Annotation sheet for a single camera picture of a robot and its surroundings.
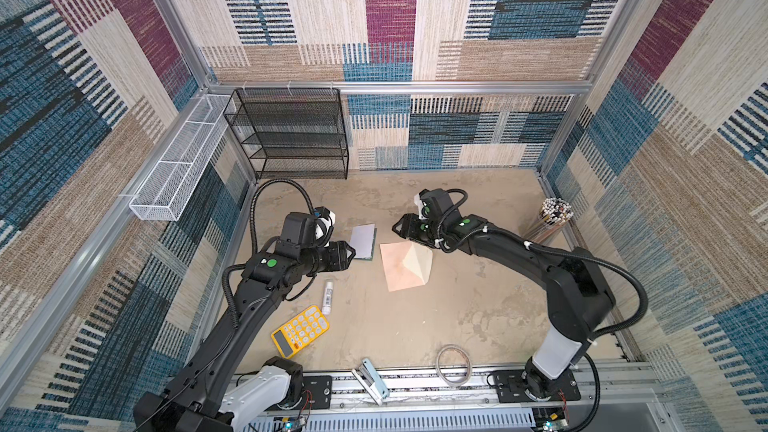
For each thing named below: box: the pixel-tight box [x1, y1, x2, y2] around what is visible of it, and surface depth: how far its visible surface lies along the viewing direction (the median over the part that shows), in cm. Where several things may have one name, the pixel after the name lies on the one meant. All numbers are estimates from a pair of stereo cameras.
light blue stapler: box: [351, 358, 390, 406], surface depth 74 cm
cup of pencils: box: [525, 197, 574, 243], surface depth 89 cm
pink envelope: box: [379, 241, 433, 292], surface depth 96 cm
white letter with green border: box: [350, 223, 377, 261], surface depth 102 cm
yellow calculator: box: [271, 305, 331, 359], surface depth 83 cm
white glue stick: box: [322, 281, 334, 315], surface depth 89 cm
